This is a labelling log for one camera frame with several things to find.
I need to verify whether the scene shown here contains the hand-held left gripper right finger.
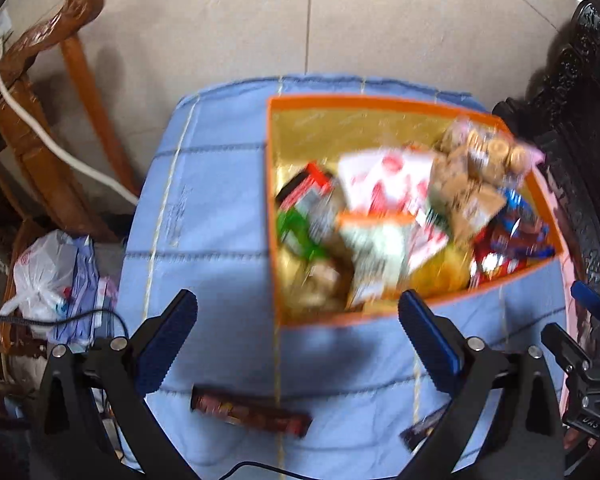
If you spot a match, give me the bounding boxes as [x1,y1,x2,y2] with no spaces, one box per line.
[397,290,566,480]

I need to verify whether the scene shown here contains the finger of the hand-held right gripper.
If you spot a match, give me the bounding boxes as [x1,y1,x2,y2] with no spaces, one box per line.
[541,322,594,369]
[570,280,600,322]

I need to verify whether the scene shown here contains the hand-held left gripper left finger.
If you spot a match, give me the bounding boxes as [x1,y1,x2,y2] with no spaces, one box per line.
[30,289,199,480]

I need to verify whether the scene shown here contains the yellow cake packet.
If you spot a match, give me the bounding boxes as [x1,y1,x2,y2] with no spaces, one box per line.
[409,244,475,295]

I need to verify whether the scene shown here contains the orange cardboard box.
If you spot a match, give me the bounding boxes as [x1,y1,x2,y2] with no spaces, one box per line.
[266,95,572,329]

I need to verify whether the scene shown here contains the dark brown snack bar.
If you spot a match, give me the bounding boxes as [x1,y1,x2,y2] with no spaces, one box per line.
[399,406,449,454]

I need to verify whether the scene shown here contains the blue striped plastic bag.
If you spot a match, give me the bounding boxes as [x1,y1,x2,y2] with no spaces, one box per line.
[54,236,120,352]

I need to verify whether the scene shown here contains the blue checked tablecloth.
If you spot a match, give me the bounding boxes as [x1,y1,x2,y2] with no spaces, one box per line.
[96,75,573,476]

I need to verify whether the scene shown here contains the blue snack packet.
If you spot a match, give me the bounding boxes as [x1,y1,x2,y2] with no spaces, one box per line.
[480,187,555,262]

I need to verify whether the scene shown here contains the orange-trimmed cracker packet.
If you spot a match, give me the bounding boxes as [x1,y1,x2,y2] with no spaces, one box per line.
[336,210,417,307]

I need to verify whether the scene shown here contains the red-brown chocolate bar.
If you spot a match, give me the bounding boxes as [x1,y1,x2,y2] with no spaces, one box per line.
[190,383,314,438]

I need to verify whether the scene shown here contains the beige snack packet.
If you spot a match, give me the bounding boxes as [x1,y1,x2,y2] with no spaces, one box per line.
[429,170,507,242]

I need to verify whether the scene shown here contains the white plastic bag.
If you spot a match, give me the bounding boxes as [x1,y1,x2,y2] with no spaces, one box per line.
[0,230,88,332]

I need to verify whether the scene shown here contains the dark carved wooden furniture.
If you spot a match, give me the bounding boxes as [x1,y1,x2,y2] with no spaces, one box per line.
[491,0,600,311]

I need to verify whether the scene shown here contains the strawberry print snack packet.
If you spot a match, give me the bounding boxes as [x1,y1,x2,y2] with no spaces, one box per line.
[336,147,452,272]

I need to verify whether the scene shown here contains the green and white snack packet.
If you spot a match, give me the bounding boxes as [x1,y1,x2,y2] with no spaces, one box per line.
[276,207,332,262]

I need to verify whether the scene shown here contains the pink-edged biscuit packet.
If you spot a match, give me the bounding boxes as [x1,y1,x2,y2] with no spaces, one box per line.
[439,116,547,187]

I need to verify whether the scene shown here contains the red and black snack packet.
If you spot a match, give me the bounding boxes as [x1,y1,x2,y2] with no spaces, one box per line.
[276,161,335,209]

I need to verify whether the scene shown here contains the brown wooden chair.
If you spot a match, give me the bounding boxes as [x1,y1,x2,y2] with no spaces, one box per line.
[0,0,143,241]

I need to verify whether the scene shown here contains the black cable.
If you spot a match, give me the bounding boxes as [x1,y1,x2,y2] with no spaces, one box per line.
[0,309,131,341]

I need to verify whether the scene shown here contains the white cable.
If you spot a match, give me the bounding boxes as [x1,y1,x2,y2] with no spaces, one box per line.
[0,35,140,207]

